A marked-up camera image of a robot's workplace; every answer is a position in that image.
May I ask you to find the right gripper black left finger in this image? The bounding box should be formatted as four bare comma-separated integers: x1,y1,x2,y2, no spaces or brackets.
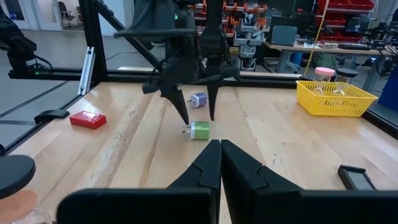
57,139,223,224

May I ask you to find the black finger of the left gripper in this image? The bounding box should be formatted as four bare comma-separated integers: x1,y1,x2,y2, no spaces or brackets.
160,83,191,126
206,77,224,122

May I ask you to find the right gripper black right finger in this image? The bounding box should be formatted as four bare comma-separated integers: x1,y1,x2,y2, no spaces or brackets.
221,139,398,224

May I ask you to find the pink capped hourglass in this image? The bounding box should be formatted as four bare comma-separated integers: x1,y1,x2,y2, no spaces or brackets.
313,67,336,94

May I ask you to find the shelving with small bins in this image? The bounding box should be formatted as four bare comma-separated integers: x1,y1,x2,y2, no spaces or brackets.
192,0,271,69

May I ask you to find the black digital display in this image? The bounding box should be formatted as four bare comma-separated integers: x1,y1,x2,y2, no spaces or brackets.
337,164,377,191

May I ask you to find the red plastic box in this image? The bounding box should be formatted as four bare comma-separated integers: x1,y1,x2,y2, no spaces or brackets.
69,110,108,130

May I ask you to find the grey blue equipment case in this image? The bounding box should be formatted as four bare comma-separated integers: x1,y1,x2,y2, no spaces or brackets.
270,25,299,47

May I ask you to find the silver aluminium bar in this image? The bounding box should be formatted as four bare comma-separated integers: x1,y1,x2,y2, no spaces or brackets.
77,46,96,96

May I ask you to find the wooden top desk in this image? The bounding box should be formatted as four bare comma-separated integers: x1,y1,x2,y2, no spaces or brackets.
262,40,398,91

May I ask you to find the yellow plastic basket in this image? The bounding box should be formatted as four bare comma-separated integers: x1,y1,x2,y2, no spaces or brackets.
295,80,379,118

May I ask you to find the black table clamp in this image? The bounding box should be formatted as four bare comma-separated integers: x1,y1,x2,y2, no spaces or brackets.
33,108,71,125

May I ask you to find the red bin rack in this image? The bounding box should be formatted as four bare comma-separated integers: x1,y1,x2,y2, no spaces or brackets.
317,0,376,43

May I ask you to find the hourglass with orange sand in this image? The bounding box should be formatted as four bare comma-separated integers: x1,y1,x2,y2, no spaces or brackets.
0,154,53,224

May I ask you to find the blue storage bin stack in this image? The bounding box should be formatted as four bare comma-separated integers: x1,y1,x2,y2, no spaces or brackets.
377,67,398,113

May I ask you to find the green white USB wall charger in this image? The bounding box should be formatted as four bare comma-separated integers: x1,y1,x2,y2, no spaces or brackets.
182,120,211,141

